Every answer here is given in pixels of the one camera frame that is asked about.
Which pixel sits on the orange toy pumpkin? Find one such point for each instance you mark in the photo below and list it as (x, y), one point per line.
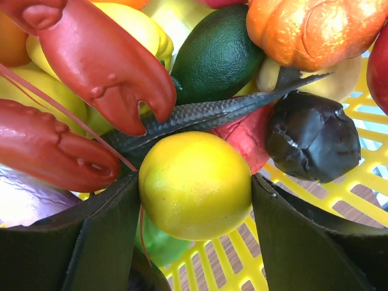
(313, 35)

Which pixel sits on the red toy lobster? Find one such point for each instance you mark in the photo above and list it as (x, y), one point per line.
(102, 64)

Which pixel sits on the yellow plastic basket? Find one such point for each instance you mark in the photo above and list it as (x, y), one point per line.
(234, 262)

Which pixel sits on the dark grey toy fish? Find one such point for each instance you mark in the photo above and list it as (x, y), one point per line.
(200, 116)

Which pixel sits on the green toy vegetable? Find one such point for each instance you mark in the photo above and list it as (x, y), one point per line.
(161, 248)

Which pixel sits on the dark purple toy eggplant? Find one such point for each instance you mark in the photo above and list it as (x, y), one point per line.
(310, 137)

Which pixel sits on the yellow toy lemon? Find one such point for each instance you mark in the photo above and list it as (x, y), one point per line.
(195, 186)

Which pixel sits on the red toy apple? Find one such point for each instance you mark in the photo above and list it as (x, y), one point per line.
(376, 75)

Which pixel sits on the dark green toy avocado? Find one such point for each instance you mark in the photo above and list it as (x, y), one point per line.
(217, 59)

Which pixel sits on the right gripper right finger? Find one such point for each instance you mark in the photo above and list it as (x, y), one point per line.
(307, 248)

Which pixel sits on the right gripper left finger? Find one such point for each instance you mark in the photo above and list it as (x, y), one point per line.
(86, 247)

